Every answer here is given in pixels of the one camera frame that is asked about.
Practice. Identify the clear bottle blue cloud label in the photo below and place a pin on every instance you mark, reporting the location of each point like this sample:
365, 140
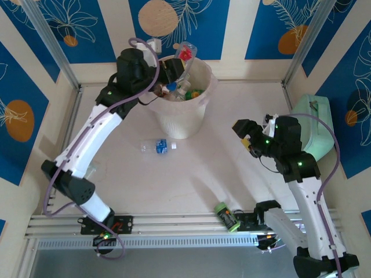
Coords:
172, 86

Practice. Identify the red yellow label bottle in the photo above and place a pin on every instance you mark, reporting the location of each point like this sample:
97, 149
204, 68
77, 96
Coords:
185, 53

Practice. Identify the clear bottle green cap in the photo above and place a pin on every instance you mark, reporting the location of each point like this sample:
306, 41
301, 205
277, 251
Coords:
181, 91

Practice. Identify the green bottle yellow cap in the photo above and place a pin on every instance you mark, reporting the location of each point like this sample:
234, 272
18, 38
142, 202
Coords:
194, 94

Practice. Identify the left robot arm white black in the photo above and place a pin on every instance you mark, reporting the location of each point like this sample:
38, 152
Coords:
87, 139

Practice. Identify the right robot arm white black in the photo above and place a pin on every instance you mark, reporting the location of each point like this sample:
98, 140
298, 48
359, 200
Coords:
307, 208

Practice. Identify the clear plastic bin liner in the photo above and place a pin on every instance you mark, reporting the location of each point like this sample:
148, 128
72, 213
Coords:
214, 84

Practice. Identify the white plastic waste bin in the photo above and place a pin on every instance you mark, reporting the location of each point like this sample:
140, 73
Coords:
179, 121

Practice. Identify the mint green medicine bag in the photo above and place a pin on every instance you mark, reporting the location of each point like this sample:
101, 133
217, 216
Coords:
316, 139

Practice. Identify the metal zipper pull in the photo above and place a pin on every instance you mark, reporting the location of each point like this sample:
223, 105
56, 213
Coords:
313, 105

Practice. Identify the green black can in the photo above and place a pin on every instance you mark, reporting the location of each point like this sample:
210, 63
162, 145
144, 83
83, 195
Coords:
227, 217

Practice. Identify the black right base connector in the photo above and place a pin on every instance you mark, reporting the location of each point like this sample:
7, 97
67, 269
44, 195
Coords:
265, 244

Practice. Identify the black base connector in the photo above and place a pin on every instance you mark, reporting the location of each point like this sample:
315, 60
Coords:
105, 241
265, 244

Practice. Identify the grey metal panel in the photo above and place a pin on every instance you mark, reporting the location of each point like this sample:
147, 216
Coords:
185, 263

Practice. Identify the black left base connector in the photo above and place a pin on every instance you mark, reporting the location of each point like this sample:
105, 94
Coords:
105, 241

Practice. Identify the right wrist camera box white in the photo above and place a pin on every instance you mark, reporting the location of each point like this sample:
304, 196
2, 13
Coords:
269, 124

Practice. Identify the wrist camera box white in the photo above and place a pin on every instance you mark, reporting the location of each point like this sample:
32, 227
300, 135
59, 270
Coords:
269, 124
153, 45

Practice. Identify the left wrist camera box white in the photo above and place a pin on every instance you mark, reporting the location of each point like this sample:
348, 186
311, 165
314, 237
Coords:
153, 45

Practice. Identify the aluminium table edge rail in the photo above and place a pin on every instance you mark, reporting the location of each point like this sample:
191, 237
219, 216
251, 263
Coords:
288, 98
72, 116

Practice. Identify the aluminium frame post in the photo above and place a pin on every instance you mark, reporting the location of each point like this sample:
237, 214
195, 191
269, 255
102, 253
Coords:
305, 43
52, 43

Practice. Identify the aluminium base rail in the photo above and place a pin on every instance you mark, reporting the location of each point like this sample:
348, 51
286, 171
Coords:
179, 224

